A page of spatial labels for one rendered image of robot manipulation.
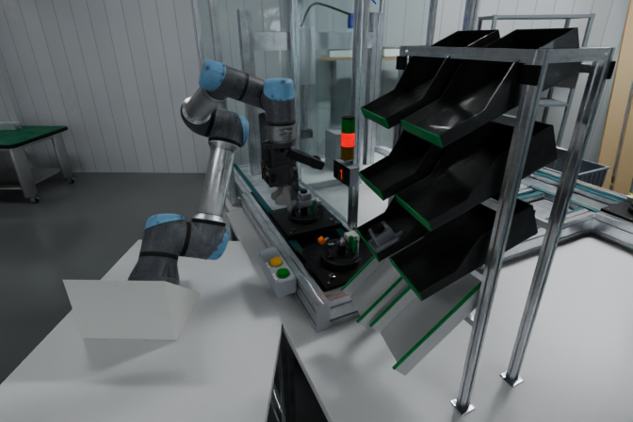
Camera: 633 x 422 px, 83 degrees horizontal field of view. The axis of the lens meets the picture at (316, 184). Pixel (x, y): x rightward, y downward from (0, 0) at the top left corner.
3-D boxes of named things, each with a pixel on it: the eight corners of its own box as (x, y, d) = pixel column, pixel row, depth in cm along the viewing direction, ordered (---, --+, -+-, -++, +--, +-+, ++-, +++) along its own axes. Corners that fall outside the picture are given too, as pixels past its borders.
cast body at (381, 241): (379, 259, 84) (368, 237, 81) (371, 249, 88) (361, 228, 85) (409, 241, 85) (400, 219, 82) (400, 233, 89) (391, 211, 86)
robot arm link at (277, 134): (289, 119, 96) (300, 125, 89) (289, 136, 98) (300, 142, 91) (262, 121, 93) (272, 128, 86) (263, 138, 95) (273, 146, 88)
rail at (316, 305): (316, 332, 106) (316, 303, 102) (242, 211, 181) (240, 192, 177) (332, 327, 109) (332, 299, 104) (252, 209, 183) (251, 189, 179)
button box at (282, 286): (277, 298, 115) (276, 283, 112) (258, 264, 132) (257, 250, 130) (297, 292, 117) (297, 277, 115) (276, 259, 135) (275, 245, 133)
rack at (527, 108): (462, 416, 83) (544, 50, 52) (374, 314, 113) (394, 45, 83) (523, 381, 91) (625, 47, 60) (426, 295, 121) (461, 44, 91)
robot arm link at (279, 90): (287, 76, 92) (299, 79, 85) (289, 118, 97) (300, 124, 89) (258, 77, 89) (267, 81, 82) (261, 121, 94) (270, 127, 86)
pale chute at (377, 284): (367, 330, 91) (356, 322, 89) (349, 296, 103) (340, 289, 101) (446, 251, 88) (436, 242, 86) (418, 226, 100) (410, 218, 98)
